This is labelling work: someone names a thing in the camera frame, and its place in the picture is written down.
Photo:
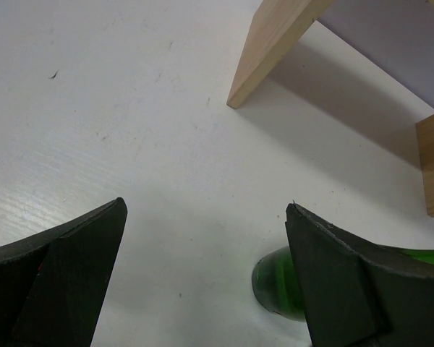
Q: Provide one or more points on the left green glass bottle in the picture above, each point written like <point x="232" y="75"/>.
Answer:
<point x="275" y="284"/>

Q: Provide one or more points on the wooden three-tier shelf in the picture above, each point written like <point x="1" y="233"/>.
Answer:
<point x="275" y="28"/>

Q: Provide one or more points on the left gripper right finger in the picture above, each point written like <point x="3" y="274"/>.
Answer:
<point x="355" y="292"/>

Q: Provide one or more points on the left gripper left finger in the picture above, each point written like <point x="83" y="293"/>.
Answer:
<point x="53" y="284"/>

